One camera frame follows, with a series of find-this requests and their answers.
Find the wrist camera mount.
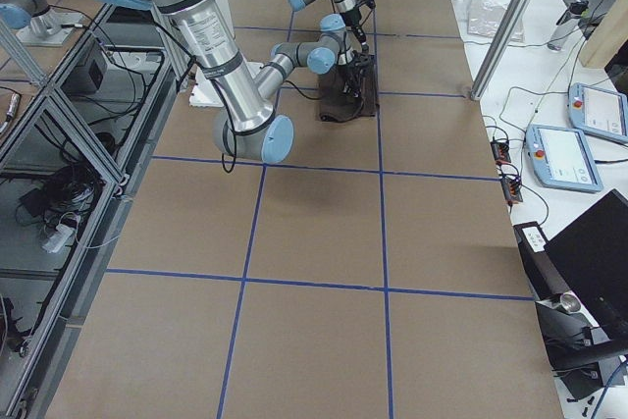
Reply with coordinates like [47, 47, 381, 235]
[342, 53, 373, 98]
[357, 0, 376, 11]

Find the blue teach pendant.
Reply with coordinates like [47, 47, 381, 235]
[525, 125, 603, 193]
[567, 82, 627, 144]

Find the blue teach pendant far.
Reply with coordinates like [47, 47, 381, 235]
[567, 82, 627, 144]

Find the blue teach pendant near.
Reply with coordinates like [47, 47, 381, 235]
[525, 125, 603, 193]

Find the aluminium frame post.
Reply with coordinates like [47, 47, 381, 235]
[470, 0, 531, 101]

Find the black laptop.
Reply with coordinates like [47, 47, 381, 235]
[546, 189, 627, 339]

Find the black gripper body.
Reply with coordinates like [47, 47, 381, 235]
[339, 51, 363, 79]
[342, 7, 363, 31]

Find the dark brown t-shirt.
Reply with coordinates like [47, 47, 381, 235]
[318, 54, 379, 123]

